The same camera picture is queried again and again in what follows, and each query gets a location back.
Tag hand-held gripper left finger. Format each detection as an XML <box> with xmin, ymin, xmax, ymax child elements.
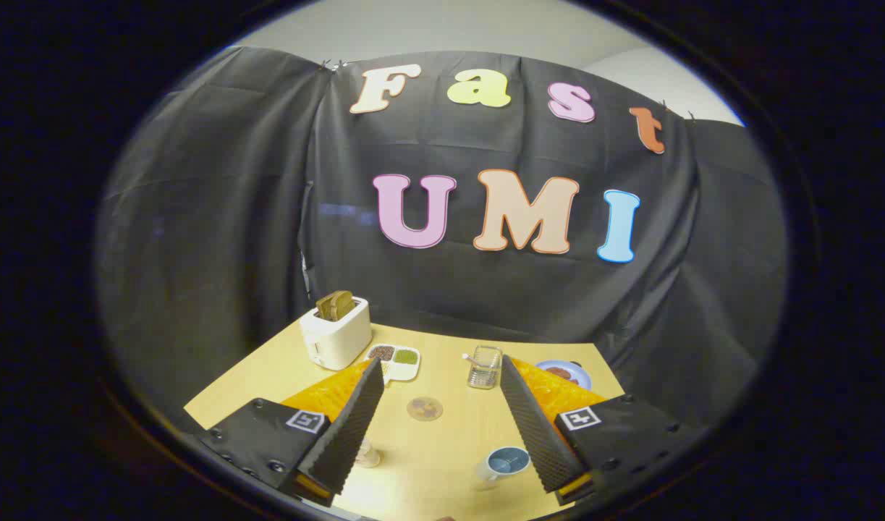
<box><xmin>198</xmin><ymin>357</ymin><xmax>385</xmax><ymax>507</ymax></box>

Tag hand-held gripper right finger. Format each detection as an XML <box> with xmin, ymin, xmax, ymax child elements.
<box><xmin>500</xmin><ymin>355</ymin><xmax>707</xmax><ymax>506</ymax></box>

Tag white cup with blue inside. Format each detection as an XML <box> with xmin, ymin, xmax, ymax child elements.
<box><xmin>476</xmin><ymin>446</ymin><xmax>532</xmax><ymax>483</ymax></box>

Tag round brown coaster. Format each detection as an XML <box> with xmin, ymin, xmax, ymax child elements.
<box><xmin>407</xmin><ymin>397</ymin><xmax>444</xmax><ymax>422</ymax></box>

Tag light blue plate with food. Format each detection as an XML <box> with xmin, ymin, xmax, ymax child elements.
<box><xmin>535</xmin><ymin>360</ymin><xmax>593</xmax><ymax>392</ymax></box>

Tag clear glass jar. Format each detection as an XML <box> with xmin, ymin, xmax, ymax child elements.
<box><xmin>462</xmin><ymin>345</ymin><xmax>503</xmax><ymax>390</ymax></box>

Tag white divided dish with beans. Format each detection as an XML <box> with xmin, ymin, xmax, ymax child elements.
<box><xmin>366</xmin><ymin>344</ymin><xmax>421</xmax><ymax>385</ymax></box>

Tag wooden table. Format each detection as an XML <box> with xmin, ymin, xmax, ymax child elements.
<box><xmin>184</xmin><ymin>318</ymin><xmax>626</xmax><ymax>521</ymax></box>

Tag white toaster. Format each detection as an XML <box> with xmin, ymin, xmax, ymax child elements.
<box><xmin>300</xmin><ymin>297</ymin><xmax>373</xmax><ymax>371</ymax></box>

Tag brown bread slices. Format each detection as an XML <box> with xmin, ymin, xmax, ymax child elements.
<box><xmin>316</xmin><ymin>290</ymin><xmax>356</xmax><ymax>321</ymax></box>

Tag black backdrop cloth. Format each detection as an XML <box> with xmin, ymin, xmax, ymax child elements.
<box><xmin>95</xmin><ymin>45</ymin><xmax>789</xmax><ymax>435</ymax></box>

